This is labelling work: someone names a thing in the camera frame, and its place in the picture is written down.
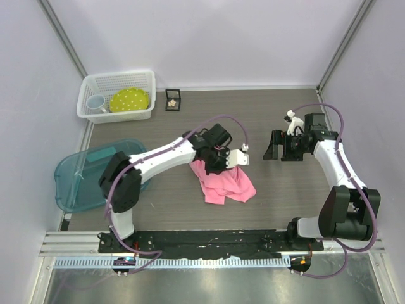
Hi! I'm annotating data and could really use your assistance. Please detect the white slotted cable duct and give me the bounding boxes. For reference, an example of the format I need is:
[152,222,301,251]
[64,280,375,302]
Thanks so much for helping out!
[54,255,290,269]

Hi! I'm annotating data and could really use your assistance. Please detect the yellow-green dotted plate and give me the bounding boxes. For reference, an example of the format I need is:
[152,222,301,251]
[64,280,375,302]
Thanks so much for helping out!
[109,87,150,113]

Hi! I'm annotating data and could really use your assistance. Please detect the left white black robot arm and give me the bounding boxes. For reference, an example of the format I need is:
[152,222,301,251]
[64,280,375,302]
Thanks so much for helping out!
[98,123,246,253]

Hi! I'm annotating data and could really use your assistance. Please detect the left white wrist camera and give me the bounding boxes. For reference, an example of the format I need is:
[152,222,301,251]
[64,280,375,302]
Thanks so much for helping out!
[225,149,249,168]

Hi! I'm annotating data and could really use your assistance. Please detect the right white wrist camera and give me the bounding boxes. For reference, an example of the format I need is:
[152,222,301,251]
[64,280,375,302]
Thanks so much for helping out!
[283,110,304,136]

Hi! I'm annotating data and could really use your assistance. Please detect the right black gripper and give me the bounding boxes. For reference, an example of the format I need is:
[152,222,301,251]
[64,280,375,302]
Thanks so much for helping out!
[263,130,310,162]

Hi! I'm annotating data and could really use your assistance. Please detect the cream flower brooch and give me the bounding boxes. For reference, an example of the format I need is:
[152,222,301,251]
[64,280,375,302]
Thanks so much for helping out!
[168,99,177,107]

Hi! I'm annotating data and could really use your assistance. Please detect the pink t-shirt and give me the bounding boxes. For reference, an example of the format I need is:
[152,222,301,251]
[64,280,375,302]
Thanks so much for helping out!
[189,160,256,205]

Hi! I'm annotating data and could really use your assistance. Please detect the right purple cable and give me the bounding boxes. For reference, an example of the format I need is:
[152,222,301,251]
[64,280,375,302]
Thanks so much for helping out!
[292,102,380,279]

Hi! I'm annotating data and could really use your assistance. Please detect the black brooch box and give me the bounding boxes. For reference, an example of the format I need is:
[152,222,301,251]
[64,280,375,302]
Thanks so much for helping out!
[165,89,181,111]

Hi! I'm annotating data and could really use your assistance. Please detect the teal transparent plastic bin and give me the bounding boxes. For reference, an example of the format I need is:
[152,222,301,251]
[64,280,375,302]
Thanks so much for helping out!
[54,139,146,213]

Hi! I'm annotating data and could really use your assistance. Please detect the white plastic basket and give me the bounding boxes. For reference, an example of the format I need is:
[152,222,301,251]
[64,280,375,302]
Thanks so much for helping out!
[77,70,156,124]

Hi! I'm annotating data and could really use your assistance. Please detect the purple cable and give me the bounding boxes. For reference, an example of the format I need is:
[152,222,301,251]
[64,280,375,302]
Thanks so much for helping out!
[103,114,251,275]
[292,102,380,279]

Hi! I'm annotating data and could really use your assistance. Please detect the light blue mug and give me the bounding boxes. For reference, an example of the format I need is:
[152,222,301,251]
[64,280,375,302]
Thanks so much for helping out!
[86,94,108,114]

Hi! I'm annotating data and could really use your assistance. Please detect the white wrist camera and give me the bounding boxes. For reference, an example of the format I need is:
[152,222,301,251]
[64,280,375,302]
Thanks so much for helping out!
[283,110,304,136]
[225,149,249,168]

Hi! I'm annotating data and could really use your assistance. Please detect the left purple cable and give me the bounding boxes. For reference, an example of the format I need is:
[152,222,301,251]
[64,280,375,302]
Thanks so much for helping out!
[103,114,251,275]

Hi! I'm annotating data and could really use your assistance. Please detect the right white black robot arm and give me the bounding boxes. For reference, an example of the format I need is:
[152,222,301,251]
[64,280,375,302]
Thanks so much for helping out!
[263,110,381,250]

